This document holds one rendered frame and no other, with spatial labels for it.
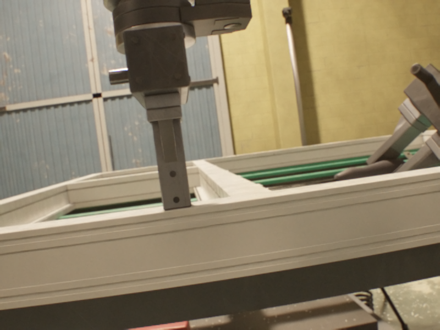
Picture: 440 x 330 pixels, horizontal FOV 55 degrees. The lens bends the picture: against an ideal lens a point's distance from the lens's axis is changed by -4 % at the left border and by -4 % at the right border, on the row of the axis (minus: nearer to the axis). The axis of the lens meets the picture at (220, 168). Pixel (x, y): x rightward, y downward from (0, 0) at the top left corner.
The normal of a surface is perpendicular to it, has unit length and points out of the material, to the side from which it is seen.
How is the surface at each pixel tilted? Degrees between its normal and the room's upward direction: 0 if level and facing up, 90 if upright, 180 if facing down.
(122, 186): 90
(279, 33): 90
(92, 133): 90
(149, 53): 90
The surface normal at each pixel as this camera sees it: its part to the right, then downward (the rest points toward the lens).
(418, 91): -0.81, -0.34
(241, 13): 0.47, -0.01
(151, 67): 0.09, 0.04
